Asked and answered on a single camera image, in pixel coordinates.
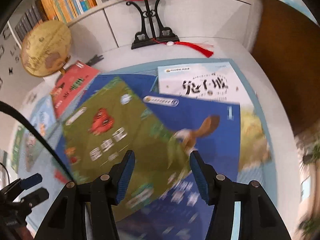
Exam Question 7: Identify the small black ornament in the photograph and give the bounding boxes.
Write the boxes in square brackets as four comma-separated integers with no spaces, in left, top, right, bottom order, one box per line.
[86,54,104,65]

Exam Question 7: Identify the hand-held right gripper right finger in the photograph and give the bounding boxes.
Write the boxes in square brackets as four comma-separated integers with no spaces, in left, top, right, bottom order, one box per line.
[189,150,292,240]

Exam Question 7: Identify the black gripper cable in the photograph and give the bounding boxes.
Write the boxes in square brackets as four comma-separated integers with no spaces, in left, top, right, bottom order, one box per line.
[0,101,75,183]

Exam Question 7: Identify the yellow desk globe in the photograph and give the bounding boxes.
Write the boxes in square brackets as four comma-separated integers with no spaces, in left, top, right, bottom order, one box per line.
[20,21,73,78]

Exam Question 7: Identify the row of dark grey books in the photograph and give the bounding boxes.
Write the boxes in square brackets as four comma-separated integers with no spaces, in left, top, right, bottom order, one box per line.
[15,0,49,43]

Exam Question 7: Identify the white book grassy landscape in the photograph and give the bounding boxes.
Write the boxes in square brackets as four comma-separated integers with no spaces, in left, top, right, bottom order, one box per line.
[157,61,273,173]

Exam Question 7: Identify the olive green insect book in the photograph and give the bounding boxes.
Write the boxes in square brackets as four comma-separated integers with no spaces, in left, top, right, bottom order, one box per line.
[62,77,192,222]

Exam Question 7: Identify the row of yellow-spined books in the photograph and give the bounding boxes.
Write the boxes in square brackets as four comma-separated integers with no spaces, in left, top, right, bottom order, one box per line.
[41,0,98,24]

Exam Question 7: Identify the red flower embroidered fan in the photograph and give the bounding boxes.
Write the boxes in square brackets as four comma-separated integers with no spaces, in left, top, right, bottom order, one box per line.
[101,0,180,50]

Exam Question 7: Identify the green potted plant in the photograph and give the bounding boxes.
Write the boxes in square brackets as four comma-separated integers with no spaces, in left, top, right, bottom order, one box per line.
[296,130,320,170]

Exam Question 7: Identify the light blue cartoon poets book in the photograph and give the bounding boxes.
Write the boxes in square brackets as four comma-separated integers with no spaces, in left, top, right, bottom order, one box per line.
[24,97,63,173]

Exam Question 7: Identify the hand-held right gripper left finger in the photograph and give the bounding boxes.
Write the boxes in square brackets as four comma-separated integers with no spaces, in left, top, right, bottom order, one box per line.
[34,150,136,240]

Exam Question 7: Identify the dark green book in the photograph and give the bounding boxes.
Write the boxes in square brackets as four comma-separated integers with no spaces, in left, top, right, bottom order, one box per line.
[10,124,27,173]

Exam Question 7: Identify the blue quilted mat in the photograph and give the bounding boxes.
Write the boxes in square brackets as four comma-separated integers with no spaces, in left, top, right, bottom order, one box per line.
[24,59,273,240]

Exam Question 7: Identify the red tassel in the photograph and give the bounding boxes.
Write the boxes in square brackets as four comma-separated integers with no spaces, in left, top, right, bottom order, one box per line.
[152,39,215,58]

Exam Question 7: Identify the cartoon wall decals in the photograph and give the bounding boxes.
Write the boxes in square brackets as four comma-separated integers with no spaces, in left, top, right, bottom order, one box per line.
[0,27,22,90]

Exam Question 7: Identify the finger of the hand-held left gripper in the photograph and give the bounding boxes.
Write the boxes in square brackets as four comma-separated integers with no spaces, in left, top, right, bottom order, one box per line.
[1,174,43,193]
[20,187,50,209]

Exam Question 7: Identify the dark blue book brown figure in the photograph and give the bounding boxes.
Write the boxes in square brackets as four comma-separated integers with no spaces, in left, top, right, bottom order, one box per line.
[117,95,242,240]

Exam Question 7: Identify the white bookshelf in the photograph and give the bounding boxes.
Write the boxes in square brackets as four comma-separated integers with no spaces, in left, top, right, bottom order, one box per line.
[7,0,253,48]

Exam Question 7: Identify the red book yellow-robed man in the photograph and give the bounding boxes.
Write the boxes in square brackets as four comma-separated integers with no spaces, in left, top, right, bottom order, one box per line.
[50,60,100,119]

